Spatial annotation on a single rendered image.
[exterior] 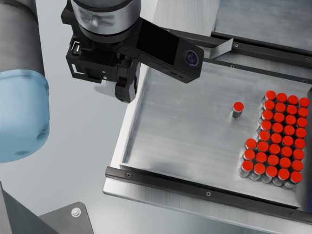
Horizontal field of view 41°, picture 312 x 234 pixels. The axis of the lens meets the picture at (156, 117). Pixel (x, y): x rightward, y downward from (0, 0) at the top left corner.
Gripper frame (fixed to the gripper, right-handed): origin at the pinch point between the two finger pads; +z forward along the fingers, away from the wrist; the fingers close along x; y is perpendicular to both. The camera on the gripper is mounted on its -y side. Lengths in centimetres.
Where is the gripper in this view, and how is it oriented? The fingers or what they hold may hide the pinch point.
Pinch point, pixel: (133, 95)
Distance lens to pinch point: 65.6
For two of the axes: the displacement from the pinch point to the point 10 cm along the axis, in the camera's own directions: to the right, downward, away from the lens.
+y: -9.7, -2.1, 0.9
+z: -0.1, 4.1, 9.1
